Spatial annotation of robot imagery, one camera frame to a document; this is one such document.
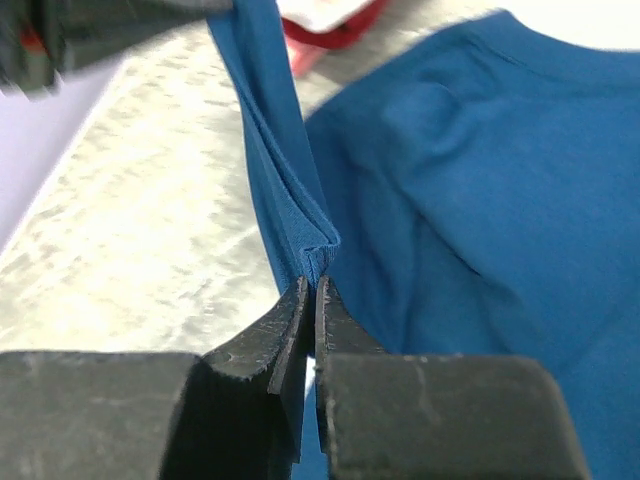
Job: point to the folded pink t-shirt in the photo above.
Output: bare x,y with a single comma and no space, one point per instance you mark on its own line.
303,57

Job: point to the folded white t-shirt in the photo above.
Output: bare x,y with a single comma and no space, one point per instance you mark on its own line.
319,16

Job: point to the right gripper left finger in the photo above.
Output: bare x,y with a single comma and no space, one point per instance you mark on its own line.
233,413

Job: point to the folded red t-shirt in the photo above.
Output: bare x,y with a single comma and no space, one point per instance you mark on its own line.
342,36

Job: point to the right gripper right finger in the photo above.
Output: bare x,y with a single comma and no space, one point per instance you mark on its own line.
386,416

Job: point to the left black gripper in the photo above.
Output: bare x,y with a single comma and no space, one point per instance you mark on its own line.
42,40

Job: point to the blue t-shirt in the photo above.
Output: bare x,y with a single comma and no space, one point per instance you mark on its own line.
477,194

